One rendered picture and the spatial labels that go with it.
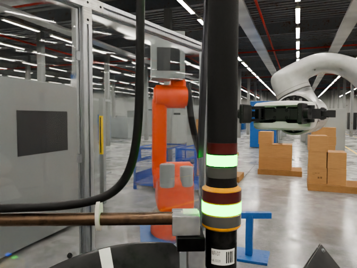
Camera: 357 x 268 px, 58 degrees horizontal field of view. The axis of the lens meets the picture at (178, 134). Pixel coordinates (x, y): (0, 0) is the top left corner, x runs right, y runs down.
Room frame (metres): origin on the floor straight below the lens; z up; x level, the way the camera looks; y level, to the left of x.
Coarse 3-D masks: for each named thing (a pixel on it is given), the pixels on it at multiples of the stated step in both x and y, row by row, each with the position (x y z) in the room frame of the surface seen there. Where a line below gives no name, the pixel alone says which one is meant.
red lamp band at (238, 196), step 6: (204, 192) 0.34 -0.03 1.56; (210, 192) 0.33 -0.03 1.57; (234, 192) 0.33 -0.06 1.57; (240, 192) 0.34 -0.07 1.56; (204, 198) 0.34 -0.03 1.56; (210, 198) 0.33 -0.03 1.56; (216, 198) 0.33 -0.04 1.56; (222, 198) 0.33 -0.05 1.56; (228, 198) 0.33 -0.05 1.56; (234, 198) 0.33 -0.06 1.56; (240, 198) 0.34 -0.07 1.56
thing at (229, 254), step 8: (208, 232) 0.34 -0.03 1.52; (216, 232) 0.34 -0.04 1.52; (224, 232) 0.33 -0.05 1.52; (232, 232) 0.34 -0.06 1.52; (208, 240) 0.34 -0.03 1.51; (216, 240) 0.34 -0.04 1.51; (224, 240) 0.33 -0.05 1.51; (232, 240) 0.34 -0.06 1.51; (208, 248) 0.34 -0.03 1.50; (216, 248) 0.34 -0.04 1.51; (224, 248) 0.33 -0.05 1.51; (232, 248) 0.34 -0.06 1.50; (208, 256) 0.34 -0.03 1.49; (216, 256) 0.33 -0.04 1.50; (224, 256) 0.33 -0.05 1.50; (232, 256) 0.34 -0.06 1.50; (208, 264) 0.34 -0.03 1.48; (216, 264) 0.33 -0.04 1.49; (224, 264) 0.33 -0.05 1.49; (232, 264) 0.34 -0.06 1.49
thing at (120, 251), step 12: (96, 252) 0.47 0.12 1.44; (120, 252) 0.48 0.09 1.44; (132, 252) 0.48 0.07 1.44; (144, 252) 0.49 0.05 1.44; (156, 252) 0.49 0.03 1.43; (168, 252) 0.50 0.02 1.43; (60, 264) 0.45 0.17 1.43; (72, 264) 0.45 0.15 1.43; (84, 264) 0.46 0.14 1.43; (96, 264) 0.46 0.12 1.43; (120, 264) 0.46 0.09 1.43; (132, 264) 0.47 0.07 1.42; (144, 264) 0.47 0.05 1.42; (156, 264) 0.48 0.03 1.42; (168, 264) 0.48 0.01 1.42
